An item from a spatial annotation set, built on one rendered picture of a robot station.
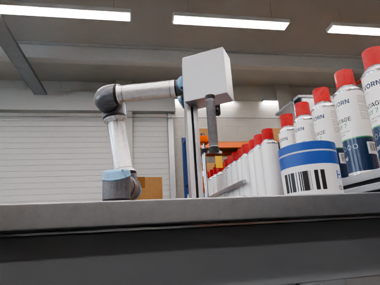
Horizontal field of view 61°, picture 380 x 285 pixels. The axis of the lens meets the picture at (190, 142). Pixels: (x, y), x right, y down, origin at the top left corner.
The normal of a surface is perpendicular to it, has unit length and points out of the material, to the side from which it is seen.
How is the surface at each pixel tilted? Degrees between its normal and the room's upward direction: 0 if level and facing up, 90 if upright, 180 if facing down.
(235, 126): 90
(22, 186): 90
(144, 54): 90
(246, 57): 90
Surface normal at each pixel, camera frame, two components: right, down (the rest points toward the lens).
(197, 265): 0.21, -0.29
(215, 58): -0.39, -0.24
